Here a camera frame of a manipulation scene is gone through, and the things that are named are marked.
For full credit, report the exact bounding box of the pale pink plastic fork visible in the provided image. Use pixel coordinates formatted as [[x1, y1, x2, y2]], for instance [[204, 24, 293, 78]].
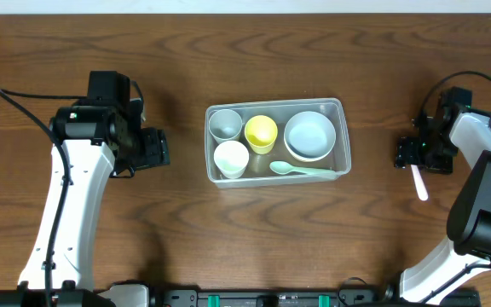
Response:
[[411, 165, 429, 201]]

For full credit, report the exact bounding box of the grey plastic cup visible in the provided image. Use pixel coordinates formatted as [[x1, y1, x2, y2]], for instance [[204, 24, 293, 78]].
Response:
[[208, 109, 242, 143]]

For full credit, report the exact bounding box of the white plastic cup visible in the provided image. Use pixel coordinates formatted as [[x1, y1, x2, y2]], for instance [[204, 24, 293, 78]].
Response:
[[214, 141, 250, 179]]

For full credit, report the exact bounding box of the light blue plastic bowl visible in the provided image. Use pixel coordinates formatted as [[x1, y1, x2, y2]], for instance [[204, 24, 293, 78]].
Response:
[[283, 111, 337, 144]]

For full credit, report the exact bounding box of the yellow plastic cup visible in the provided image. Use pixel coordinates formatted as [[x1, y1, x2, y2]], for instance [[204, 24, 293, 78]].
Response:
[[245, 115, 278, 154]]

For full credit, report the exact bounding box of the mint green plastic spoon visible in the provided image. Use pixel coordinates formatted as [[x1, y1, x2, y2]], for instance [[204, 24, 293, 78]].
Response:
[[269, 160, 338, 176]]

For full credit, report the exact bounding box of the white plastic bowl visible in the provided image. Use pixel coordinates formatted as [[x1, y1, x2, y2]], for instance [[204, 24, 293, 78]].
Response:
[[285, 142, 335, 162]]

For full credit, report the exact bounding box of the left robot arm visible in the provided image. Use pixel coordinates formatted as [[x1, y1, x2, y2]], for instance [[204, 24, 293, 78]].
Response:
[[0, 71, 170, 306]]

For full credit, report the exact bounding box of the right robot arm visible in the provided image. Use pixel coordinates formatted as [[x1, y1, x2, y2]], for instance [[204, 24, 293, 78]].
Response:
[[386, 87, 491, 304]]

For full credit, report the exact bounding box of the clear plastic container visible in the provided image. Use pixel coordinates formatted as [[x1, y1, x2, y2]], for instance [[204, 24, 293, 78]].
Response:
[[205, 98, 351, 188]]

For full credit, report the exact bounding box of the right black cable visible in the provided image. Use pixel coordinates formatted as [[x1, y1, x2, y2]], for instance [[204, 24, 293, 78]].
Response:
[[415, 70, 491, 304]]

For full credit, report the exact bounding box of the black cable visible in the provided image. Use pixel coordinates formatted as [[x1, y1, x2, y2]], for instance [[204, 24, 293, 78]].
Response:
[[0, 87, 88, 307], [415, 70, 491, 304]]

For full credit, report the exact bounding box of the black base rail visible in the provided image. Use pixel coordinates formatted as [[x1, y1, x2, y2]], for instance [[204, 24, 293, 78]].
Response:
[[95, 283, 481, 307]]

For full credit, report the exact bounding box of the left black cable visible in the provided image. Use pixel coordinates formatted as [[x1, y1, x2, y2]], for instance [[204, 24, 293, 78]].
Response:
[[0, 87, 88, 307]]

